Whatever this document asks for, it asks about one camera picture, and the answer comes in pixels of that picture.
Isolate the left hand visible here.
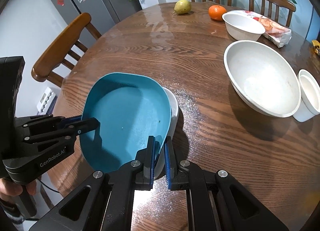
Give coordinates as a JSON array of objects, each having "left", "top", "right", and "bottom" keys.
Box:
[{"left": 0, "top": 178, "right": 37, "bottom": 204}]

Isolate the blue patterned plate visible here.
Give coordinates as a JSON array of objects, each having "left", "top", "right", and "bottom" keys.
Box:
[{"left": 154, "top": 87, "right": 179, "bottom": 180}]

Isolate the teal blue dish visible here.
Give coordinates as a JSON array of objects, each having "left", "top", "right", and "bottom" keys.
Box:
[{"left": 80, "top": 72, "right": 171, "bottom": 172}]

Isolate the yellow snack packet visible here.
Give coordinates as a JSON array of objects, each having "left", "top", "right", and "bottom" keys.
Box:
[{"left": 311, "top": 40, "right": 320, "bottom": 56}]

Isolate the wooden chair left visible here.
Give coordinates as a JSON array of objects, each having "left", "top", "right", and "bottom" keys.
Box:
[{"left": 31, "top": 12, "right": 101, "bottom": 87}]

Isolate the white snack bag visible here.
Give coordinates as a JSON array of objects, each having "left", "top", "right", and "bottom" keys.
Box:
[{"left": 231, "top": 10, "right": 292, "bottom": 48}]

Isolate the white ramekin cup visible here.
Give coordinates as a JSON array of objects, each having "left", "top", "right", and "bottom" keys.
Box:
[{"left": 293, "top": 69, "right": 319, "bottom": 122}]

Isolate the medium white bowl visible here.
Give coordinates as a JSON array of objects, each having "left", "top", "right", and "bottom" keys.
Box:
[{"left": 222, "top": 12, "right": 265, "bottom": 41}]

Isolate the large white bowl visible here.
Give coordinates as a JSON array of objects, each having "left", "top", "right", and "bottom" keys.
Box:
[{"left": 223, "top": 40, "right": 302, "bottom": 118}]

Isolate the green pear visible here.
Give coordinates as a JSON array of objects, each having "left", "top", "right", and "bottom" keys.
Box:
[{"left": 171, "top": 0, "right": 191, "bottom": 15}]

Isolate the orange tangerine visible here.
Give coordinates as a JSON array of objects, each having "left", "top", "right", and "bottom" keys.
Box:
[{"left": 208, "top": 5, "right": 227, "bottom": 21}]

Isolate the wooden chair back right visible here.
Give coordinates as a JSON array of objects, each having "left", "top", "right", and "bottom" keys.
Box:
[{"left": 249, "top": 0, "right": 296, "bottom": 27}]

